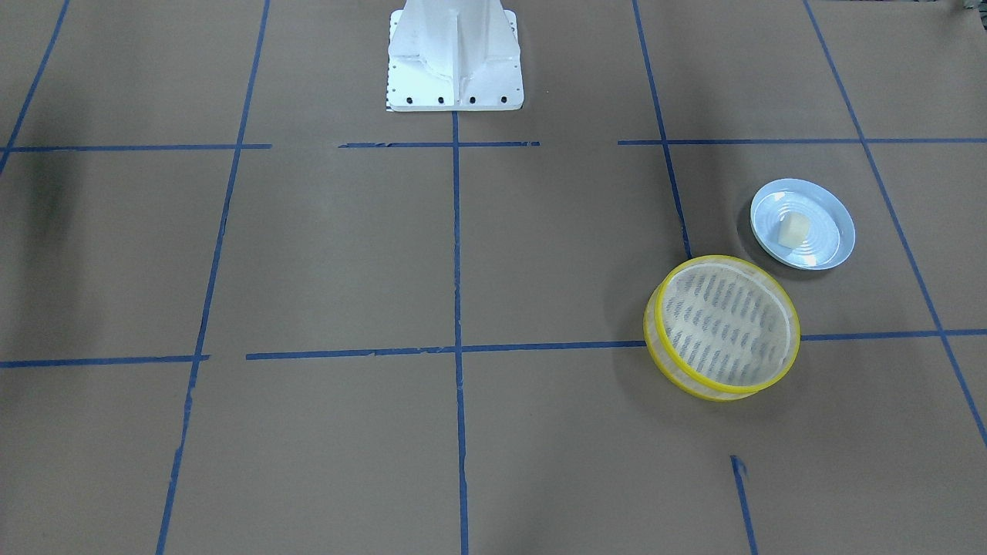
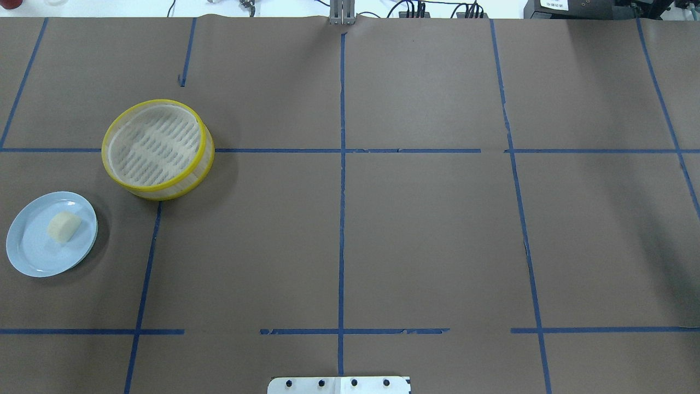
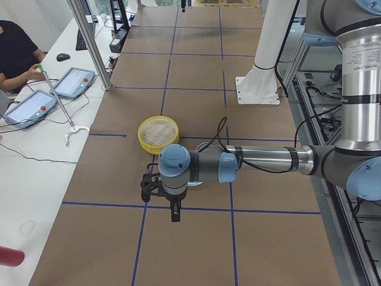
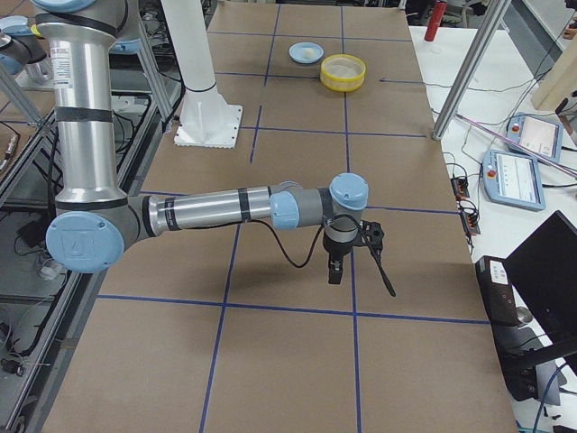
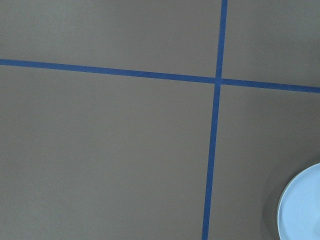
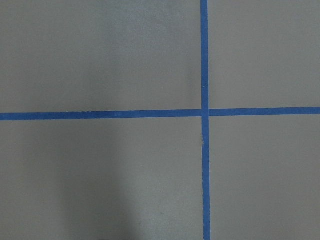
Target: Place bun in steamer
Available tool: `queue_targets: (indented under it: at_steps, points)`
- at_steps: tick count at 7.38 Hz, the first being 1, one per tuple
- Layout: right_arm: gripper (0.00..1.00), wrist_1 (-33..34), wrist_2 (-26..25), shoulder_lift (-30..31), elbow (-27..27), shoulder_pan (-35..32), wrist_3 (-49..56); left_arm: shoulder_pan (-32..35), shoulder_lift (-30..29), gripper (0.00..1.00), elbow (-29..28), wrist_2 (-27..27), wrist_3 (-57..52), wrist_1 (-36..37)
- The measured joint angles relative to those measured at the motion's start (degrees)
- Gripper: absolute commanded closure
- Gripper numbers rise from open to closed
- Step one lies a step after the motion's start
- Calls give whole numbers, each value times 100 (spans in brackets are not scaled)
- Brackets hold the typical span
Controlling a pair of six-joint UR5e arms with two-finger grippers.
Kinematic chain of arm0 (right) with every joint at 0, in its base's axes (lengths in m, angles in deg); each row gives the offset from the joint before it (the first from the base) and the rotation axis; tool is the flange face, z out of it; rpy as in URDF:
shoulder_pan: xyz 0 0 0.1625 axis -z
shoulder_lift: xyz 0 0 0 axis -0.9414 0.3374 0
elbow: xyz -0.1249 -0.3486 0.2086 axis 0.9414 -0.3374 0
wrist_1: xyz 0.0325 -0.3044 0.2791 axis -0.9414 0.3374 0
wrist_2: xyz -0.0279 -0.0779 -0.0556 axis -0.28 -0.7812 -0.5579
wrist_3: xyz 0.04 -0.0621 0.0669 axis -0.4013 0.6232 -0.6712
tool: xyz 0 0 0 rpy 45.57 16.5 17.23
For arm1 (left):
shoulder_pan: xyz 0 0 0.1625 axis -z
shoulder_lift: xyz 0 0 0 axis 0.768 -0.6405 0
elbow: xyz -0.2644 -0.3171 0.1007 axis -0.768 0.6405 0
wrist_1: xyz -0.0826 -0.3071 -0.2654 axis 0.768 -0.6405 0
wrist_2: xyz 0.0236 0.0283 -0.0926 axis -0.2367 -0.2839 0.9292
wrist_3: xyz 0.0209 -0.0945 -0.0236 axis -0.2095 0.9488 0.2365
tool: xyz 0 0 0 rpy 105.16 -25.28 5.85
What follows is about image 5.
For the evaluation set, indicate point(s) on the blue tape strip lengthwise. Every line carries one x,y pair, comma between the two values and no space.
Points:
214,121

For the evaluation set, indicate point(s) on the blue tape strip crosswise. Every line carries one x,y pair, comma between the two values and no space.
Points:
159,75

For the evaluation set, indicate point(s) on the light blue round plate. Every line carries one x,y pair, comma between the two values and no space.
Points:
298,212

